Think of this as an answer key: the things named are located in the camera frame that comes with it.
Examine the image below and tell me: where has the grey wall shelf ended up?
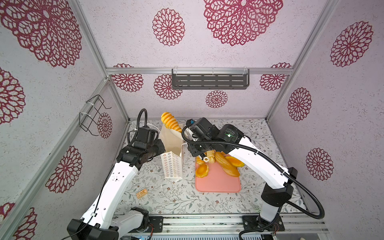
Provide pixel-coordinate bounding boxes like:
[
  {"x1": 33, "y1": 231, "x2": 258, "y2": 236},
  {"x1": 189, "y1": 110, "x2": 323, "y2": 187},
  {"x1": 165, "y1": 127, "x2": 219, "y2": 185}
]
[{"x1": 171, "y1": 69, "x2": 250, "y2": 90}]

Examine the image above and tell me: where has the white printed paper bag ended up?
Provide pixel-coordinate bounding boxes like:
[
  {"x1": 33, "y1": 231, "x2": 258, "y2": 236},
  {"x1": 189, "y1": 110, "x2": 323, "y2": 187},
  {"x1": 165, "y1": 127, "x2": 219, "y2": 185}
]
[{"x1": 149, "y1": 124, "x2": 183, "y2": 180}]

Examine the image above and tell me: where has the sesame fake bread roll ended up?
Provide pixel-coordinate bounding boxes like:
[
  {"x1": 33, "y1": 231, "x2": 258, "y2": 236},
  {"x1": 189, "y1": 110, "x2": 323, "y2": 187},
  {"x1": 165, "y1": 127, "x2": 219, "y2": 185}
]
[{"x1": 205, "y1": 150, "x2": 216, "y2": 164}]

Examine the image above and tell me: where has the pink tray mat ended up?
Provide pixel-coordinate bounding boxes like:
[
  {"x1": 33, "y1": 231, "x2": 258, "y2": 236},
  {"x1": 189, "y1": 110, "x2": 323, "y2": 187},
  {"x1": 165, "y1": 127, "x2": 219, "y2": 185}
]
[{"x1": 195, "y1": 153, "x2": 245, "y2": 193}]

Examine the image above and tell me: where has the small wooden block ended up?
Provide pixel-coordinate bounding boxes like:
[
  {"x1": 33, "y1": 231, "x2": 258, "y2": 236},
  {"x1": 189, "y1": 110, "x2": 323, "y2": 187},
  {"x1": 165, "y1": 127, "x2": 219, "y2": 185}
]
[{"x1": 136, "y1": 189, "x2": 148, "y2": 199}]

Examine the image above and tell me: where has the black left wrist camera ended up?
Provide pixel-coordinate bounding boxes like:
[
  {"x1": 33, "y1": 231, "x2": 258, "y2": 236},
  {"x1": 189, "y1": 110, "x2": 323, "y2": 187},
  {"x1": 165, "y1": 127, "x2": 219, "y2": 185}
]
[{"x1": 132, "y1": 126, "x2": 159, "y2": 150}]

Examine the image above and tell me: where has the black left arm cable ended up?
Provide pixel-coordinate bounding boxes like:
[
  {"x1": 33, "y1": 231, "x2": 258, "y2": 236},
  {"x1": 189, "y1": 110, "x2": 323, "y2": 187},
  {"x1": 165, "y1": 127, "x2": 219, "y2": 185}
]
[{"x1": 128, "y1": 108, "x2": 148, "y2": 145}]

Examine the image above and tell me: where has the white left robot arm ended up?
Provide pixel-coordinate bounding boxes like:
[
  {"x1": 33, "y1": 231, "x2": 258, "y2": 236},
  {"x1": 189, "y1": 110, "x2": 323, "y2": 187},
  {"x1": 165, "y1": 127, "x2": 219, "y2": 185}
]
[{"x1": 67, "y1": 139, "x2": 166, "y2": 240}]

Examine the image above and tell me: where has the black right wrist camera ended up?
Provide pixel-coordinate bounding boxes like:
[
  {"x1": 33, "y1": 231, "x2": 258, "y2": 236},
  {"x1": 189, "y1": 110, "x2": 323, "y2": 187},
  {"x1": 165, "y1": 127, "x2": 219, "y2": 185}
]
[{"x1": 186, "y1": 118, "x2": 220, "y2": 142}]

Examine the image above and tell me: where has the long glazed fake bread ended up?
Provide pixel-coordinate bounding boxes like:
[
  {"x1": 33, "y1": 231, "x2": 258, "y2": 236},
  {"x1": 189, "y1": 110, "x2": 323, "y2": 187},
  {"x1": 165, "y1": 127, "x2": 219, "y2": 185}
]
[{"x1": 215, "y1": 152, "x2": 240, "y2": 177}]

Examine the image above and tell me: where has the metal base rail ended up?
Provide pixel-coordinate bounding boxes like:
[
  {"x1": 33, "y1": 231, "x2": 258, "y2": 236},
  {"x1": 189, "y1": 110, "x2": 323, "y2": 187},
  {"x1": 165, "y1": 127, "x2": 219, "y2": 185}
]
[{"x1": 124, "y1": 213, "x2": 329, "y2": 240}]

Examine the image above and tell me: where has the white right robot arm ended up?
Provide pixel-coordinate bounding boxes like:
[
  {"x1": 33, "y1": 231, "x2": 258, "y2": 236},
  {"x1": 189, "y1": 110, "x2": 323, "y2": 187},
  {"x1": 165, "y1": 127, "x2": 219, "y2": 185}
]
[{"x1": 181, "y1": 118, "x2": 297, "y2": 224}]

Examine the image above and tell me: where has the black corrugated right cable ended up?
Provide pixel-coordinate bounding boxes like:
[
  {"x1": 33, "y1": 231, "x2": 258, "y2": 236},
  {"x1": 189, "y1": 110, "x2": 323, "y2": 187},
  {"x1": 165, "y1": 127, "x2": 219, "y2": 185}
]
[{"x1": 181, "y1": 124, "x2": 326, "y2": 220}]

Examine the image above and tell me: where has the round orange fake bun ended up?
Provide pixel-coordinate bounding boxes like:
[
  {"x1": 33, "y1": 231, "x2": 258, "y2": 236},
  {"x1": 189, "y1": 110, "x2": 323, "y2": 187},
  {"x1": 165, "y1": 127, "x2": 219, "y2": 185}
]
[{"x1": 195, "y1": 164, "x2": 209, "y2": 178}]

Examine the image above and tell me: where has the black wire wall rack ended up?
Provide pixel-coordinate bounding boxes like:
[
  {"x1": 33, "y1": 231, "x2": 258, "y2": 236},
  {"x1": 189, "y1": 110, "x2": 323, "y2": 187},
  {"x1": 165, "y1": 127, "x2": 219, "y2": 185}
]
[{"x1": 78, "y1": 95, "x2": 111, "y2": 137}]

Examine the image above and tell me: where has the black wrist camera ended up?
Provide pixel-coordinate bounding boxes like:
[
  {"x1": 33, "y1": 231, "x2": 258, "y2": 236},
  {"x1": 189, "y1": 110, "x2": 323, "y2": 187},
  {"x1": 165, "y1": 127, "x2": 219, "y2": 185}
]
[
  {"x1": 186, "y1": 118, "x2": 220, "y2": 142},
  {"x1": 132, "y1": 126, "x2": 159, "y2": 150}
]

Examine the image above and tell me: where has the ridged yellow fake bread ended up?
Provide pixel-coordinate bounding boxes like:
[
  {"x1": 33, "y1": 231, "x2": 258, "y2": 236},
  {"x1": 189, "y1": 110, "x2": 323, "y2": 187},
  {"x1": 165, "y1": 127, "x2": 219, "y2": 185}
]
[{"x1": 161, "y1": 112, "x2": 182, "y2": 133}]

